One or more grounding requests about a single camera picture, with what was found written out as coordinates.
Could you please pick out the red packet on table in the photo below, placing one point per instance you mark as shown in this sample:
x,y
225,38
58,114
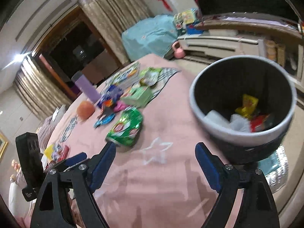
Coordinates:
x,y
62,155

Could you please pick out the yellow wrapper in bin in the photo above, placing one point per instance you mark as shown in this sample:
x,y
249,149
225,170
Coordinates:
x,y
249,104

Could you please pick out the toy cash register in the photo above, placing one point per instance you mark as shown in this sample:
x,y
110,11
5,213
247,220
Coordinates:
x,y
185,22

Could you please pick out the green milk carton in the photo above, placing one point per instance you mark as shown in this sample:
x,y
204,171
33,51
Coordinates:
x,y
137,97

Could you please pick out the white TV cabinet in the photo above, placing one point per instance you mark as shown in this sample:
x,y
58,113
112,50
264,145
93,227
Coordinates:
x,y
276,39

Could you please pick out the crushed green soda can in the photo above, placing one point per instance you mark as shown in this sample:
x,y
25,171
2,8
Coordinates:
x,y
127,128

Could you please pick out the blue plastic wrapper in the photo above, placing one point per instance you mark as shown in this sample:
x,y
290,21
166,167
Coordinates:
x,y
111,92

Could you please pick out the red apple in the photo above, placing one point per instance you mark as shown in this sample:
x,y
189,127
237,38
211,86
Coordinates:
x,y
85,110

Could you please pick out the white round trash bin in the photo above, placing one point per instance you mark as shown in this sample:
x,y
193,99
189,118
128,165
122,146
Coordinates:
x,y
244,83

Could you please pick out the teal covered furniture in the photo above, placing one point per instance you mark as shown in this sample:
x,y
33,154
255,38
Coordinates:
x,y
154,35

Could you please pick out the blue spoon-shaped wrapper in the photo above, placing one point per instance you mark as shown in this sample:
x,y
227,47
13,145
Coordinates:
x,y
106,119

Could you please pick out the silver foil mat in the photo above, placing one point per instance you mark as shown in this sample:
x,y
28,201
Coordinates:
x,y
276,169

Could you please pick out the orange snack bag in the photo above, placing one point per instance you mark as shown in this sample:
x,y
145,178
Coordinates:
x,y
108,106

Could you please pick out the beige curtain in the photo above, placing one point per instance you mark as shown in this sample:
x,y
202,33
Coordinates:
x,y
112,17

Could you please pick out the pink candy wrapper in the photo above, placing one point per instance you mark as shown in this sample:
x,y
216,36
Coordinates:
x,y
120,105

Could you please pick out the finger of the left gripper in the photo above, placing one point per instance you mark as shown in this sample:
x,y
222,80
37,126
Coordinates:
x,y
69,162

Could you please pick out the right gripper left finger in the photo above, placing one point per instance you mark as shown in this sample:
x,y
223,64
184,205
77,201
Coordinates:
x,y
53,207

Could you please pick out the purple tumbler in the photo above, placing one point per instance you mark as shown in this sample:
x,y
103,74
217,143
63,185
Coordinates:
x,y
86,87

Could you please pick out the pink kettlebell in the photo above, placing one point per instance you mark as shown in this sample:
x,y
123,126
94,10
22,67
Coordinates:
x,y
178,50

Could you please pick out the green crumpled snack wrapper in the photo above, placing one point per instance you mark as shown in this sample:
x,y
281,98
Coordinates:
x,y
149,76

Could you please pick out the pink tablecloth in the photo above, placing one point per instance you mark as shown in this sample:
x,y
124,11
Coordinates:
x,y
158,182

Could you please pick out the colourful book stack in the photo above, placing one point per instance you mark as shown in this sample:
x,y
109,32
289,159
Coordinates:
x,y
126,77

